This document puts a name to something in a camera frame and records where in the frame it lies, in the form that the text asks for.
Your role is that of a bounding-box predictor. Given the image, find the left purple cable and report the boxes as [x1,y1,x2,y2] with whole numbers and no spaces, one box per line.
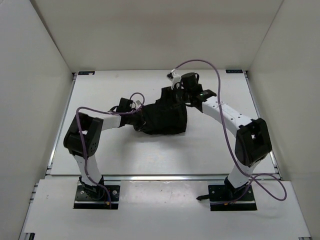
[76,92,146,207]

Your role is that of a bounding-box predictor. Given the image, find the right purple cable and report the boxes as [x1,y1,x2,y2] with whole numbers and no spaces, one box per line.
[172,59,288,202]

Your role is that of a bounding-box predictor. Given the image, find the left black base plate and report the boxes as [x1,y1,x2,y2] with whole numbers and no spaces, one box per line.
[73,181,121,210]

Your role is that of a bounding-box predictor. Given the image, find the purple cable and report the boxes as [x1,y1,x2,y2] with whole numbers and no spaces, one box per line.
[172,59,288,202]
[76,92,146,207]

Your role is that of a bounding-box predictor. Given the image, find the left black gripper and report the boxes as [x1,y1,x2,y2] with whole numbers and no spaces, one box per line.
[126,108,155,132]

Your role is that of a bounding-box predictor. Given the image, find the left blue corner label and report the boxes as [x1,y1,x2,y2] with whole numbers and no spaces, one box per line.
[78,71,95,76]

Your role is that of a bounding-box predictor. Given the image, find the right blue corner label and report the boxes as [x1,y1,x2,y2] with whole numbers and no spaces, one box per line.
[225,69,244,74]

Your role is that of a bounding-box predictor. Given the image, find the blue corner label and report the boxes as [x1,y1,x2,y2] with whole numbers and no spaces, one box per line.
[225,69,244,74]
[78,71,95,76]

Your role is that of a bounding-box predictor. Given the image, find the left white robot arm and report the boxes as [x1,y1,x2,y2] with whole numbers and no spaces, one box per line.
[63,98,145,199]

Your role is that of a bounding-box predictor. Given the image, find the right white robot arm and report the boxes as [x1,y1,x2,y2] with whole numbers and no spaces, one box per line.
[167,71,272,200]

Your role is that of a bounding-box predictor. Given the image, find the aluminium table rail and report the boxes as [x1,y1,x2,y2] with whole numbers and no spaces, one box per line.
[44,174,275,181]

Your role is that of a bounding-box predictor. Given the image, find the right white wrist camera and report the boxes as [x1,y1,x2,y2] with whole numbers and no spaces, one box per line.
[166,69,181,90]

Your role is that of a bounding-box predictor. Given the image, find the black pleated skirt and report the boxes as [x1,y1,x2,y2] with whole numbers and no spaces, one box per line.
[133,87,188,135]

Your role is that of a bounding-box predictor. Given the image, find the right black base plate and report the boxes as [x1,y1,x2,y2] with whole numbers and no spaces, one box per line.
[196,184,258,212]

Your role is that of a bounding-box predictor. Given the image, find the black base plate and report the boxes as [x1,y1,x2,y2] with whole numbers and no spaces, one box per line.
[73,181,121,210]
[196,184,258,212]

